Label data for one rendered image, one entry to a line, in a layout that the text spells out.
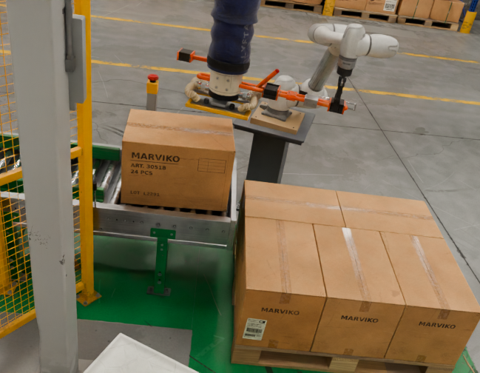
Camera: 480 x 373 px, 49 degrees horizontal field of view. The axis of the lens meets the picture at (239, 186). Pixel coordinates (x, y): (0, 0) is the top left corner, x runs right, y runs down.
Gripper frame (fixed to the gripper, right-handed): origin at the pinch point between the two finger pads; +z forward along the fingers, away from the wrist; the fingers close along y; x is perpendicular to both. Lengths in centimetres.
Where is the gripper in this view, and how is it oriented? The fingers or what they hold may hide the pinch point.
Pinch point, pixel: (336, 103)
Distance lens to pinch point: 282.7
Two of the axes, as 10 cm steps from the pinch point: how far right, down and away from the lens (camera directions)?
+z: -1.4, 8.4, 5.3
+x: 9.6, 2.4, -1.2
